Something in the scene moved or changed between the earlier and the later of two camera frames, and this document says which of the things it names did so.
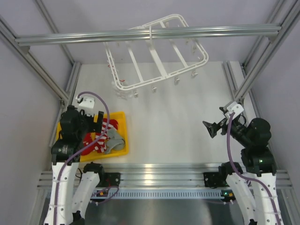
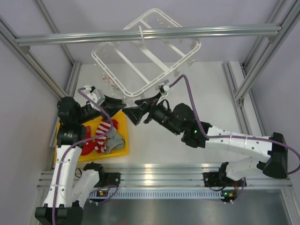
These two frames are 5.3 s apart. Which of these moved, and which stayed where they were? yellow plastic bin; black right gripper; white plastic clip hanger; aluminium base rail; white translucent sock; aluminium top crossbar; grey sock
Moved: white plastic clip hanger; white translucent sock; black right gripper
Stayed: aluminium top crossbar; aluminium base rail; yellow plastic bin; grey sock
